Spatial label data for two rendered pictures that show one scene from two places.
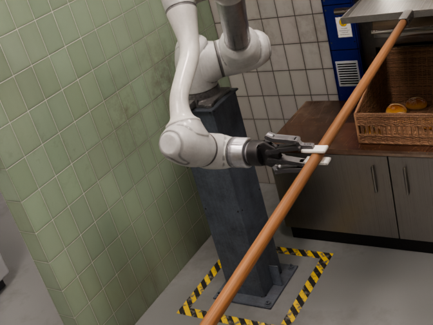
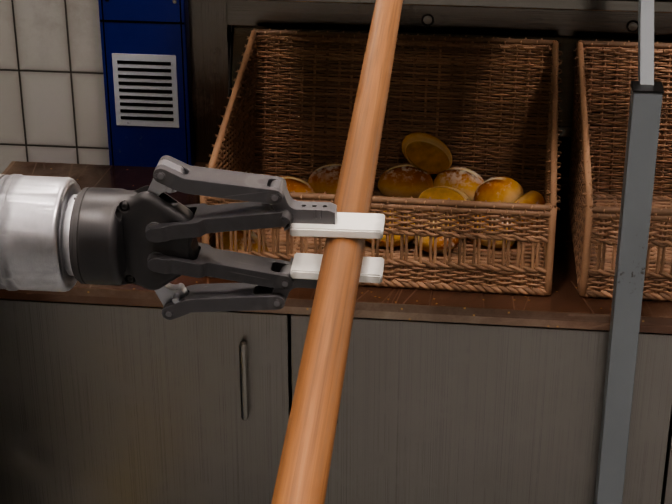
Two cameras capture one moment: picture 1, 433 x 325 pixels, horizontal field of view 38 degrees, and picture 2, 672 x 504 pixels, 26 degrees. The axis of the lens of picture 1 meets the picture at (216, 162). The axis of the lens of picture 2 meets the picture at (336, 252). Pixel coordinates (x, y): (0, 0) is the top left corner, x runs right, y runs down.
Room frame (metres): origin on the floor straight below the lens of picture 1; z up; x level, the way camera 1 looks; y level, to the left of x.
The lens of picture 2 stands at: (0.66, 0.26, 1.60)
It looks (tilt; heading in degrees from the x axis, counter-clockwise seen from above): 25 degrees down; 329
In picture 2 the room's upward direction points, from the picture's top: straight up
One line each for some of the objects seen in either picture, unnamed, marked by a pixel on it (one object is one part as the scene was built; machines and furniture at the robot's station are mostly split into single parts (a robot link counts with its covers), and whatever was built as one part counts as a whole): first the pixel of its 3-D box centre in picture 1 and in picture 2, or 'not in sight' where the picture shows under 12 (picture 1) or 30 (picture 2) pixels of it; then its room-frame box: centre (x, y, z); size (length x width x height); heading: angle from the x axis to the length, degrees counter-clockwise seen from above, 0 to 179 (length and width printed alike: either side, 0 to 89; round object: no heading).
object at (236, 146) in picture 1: (242, 152); (43, 233); (1.66, -0.08, 1.13); 0.09 x 0.06 x 0.09; 143
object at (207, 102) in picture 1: (200, 95); not in sight; (2.52, -0.01, 1.03); 0.22 x 0.18 x 0.06; 142
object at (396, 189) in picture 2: not in sight; (405, 179); (2.64, -1.10, 0.62); 0.10 x 0.07 x 0.05; 56
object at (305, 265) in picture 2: (317, 160); (337, 267); (1.52, -0.27, 1.11); 0.07 x 0.03 x 0.01; 53
